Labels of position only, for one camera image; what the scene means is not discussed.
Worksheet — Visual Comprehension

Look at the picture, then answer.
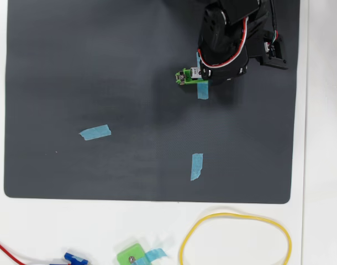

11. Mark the white red servo cable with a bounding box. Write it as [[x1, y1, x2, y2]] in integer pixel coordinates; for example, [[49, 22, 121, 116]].
[[197, 16, 250, 68]]

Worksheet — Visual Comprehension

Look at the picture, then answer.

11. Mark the small white labelled battery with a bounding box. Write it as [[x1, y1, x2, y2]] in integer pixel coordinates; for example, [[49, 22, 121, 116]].
[[189, 66, 202, 80]]

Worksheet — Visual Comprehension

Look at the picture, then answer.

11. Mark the black camera cable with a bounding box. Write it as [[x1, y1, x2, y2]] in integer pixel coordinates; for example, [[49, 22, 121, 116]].
[[268, 0, 280, 46]]

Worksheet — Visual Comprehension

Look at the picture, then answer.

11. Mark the small green printed block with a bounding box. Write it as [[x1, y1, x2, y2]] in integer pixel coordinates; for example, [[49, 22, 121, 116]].
[[116, 242, 147, 265]]

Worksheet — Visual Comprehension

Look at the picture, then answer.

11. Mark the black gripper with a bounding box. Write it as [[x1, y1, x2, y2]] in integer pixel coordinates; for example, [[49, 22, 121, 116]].
[[198, 51, 250, 87]]

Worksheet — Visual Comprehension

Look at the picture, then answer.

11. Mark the yellow rubber band loop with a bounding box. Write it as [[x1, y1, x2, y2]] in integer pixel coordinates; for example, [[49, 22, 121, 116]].
[[178, 211, 293, 265]]

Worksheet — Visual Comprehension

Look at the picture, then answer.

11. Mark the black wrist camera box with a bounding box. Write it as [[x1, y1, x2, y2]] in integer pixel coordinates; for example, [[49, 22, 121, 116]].
[[259, 30, 289, 70]]

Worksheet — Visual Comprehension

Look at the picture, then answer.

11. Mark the blue tape strip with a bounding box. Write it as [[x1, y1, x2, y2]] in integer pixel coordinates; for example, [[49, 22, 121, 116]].
[[189, 153, 204, 182], [195, 51, 210, 99], [78, 124, 112, 141]]

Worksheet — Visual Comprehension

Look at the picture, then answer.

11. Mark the blue tape on green block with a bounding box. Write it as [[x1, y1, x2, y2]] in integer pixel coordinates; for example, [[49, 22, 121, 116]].
[[135, 248, 168, 265]]

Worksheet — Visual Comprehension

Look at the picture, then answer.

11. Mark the black rubber mat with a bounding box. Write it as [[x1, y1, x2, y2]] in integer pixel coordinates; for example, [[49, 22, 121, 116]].
[[3, 0, 301, 205]]

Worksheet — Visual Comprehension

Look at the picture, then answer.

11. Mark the red wire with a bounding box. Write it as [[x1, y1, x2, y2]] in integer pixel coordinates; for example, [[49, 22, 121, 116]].
[[0, 236, 28, 265]]

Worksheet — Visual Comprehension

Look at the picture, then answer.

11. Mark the green battery holder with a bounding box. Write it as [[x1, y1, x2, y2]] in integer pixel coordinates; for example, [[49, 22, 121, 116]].
[[175, 67, 207, 86]]

